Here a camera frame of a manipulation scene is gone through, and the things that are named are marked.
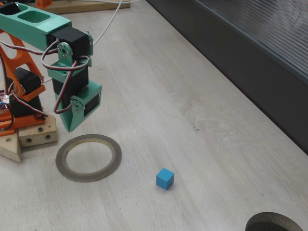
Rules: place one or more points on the small blue cube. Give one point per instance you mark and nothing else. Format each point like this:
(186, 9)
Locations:
(164, 179)

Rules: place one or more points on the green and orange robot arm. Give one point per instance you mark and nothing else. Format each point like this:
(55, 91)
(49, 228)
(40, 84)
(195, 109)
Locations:
(31, 26)

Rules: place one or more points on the wooden base block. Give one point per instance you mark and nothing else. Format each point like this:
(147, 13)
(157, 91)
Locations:
(36, 139)

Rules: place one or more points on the pale wooden plank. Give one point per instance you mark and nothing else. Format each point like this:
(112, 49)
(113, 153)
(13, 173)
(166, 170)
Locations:
(9, 149)

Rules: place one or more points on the red controller board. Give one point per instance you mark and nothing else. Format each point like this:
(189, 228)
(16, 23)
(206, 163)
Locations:
(2, 98)

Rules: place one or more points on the brown wooden board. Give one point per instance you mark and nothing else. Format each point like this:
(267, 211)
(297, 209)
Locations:
(84, 8)

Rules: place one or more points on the grey desk partition panel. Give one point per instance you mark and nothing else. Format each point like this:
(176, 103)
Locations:
(240, 60)

